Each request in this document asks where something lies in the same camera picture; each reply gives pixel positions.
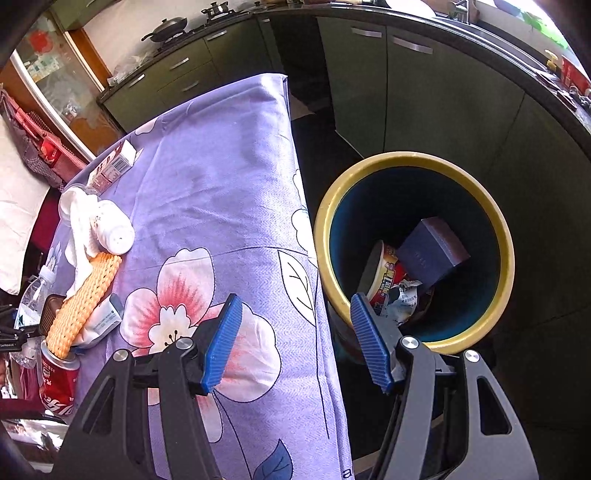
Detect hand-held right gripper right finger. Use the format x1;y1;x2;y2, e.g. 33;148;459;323
350;292;541;480

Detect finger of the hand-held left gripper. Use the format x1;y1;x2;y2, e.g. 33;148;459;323
0;318;41;356

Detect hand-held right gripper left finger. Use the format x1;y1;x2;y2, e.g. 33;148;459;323
55;293;252;480

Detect clear plastic water bottle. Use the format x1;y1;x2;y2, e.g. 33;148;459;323
14;265;61;370

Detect red soda can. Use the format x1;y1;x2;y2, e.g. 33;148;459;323
39;339;81;418

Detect orange foam fruit net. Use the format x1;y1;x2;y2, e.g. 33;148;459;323
46;251;123;358

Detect white squeeze tube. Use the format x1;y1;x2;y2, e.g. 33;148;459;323
76;293;125;347

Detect white cloth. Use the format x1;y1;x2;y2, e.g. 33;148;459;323
59;185;112;298
0;120;49;296

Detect white plastic bottle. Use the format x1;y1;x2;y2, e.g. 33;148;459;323
90;200;136;254

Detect yellow-rimmed blue trash bin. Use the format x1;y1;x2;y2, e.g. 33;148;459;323
313;151;515;365

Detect brown packet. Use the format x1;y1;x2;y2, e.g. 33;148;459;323
41;294;65;335

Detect crumpled printed wrapper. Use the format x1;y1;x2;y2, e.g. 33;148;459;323
385;279;435;324

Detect instant noodle cup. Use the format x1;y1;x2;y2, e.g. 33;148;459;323
358;240;416;319

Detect dark blue cardboard box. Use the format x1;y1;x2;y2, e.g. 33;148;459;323
396;217;472;289

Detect red wooden chair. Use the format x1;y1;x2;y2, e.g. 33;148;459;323
25;185;63;268

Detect white hanging cloth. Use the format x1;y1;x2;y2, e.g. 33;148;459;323
0;120;49;296

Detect purple floral tablecloth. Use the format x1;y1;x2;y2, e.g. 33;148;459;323
39;73;354;480

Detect red and white carton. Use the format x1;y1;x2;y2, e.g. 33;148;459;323
88;141;144;195

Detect green kitchen cabinets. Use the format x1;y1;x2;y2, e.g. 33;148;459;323
99;9;591;444

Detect glass sliding door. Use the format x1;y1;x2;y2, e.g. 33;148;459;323
9;14;109;160

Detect clear plastic bag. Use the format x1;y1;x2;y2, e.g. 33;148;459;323
108;53;153;86

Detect black wok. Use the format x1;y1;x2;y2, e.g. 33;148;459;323
141;17;189;44

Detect small red box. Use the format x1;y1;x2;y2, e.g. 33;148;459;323
561;58;591;95

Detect kitchen window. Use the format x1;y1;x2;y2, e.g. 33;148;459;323
475;0;571;49

